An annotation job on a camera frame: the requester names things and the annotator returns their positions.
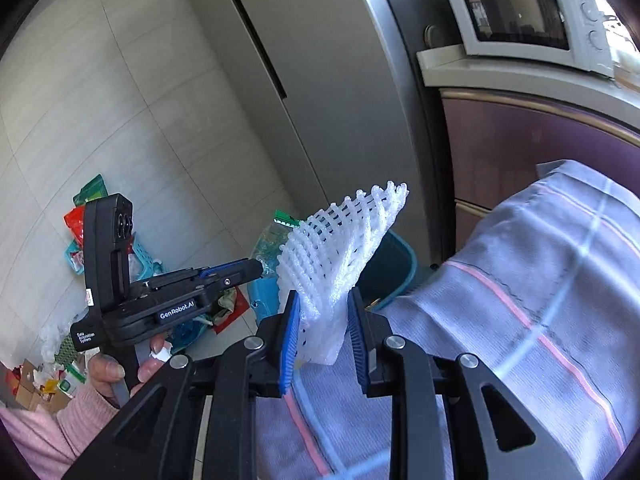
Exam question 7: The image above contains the person's left hand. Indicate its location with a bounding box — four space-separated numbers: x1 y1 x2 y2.
86 334 173 401

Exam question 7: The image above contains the clear packet with green header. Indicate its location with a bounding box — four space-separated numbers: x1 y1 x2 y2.
249 209 301 281

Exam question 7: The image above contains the green snack packet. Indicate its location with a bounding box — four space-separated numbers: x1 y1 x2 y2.
74 174 109 207

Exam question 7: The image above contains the grey plaid cloth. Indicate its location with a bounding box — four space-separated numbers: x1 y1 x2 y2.
255 160 640 480

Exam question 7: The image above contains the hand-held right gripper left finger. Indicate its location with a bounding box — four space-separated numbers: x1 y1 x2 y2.
60 290 303 480

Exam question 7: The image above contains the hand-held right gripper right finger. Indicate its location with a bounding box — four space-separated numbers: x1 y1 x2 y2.
346 286 591 480

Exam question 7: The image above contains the white plastic bag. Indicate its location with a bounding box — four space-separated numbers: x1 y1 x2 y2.
39 317 78 363

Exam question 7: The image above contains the white countertop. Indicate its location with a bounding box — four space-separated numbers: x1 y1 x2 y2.
417 44 640 136

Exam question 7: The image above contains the white microwave oven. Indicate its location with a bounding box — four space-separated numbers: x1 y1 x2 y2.
442 0 617 79

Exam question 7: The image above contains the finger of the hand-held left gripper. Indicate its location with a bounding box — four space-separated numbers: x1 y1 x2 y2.
197 258 264 295

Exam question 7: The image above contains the white foam fruit net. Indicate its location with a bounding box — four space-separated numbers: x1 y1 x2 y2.
276 180 410 366

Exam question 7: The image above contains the brown kitchen cabinet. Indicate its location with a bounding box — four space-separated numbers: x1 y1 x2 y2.
439 87 640 263

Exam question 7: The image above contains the flat red packet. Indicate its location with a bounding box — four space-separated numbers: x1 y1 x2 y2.
212 287 249 335

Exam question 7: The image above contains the cardboard box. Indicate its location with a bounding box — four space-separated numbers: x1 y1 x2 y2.
4 359 76 415

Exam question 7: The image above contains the grey refrigerator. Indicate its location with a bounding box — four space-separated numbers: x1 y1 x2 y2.
181 0 442 271

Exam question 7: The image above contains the red snack packet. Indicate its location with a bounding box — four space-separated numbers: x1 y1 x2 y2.
63 206 87 247

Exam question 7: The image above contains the blue plastic bin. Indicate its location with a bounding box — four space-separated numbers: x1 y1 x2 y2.
248 230 417 322

